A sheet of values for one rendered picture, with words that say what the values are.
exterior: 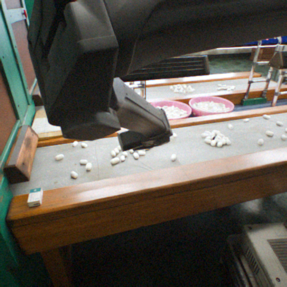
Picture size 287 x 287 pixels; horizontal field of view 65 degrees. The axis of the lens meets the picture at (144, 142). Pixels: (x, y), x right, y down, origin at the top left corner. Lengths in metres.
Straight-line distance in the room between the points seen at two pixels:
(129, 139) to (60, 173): 0.41
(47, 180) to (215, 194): 0.63
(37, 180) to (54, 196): 0.15
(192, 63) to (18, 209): 0.80
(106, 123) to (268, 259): 0.93
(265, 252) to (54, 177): 0.85
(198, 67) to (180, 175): 0.44
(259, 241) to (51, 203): 0.81
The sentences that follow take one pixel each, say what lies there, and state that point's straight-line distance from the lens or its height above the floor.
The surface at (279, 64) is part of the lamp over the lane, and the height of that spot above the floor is 1.06.
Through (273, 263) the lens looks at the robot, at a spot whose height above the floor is 0.47.
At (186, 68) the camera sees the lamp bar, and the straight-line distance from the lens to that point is 0.95.
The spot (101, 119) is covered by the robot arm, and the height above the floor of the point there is 1.20.
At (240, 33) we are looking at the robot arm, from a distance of 0.23.
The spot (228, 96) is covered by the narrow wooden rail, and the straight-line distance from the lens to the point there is 1.69.
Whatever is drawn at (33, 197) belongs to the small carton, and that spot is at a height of 0.79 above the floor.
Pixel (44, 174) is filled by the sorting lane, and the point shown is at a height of 0.74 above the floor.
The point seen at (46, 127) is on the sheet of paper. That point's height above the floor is 0.78.
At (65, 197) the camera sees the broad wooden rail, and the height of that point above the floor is 0.77.
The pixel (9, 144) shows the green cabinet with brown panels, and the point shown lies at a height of 0.87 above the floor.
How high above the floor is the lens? 1.29
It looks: 32 degrees down
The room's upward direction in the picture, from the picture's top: straight up
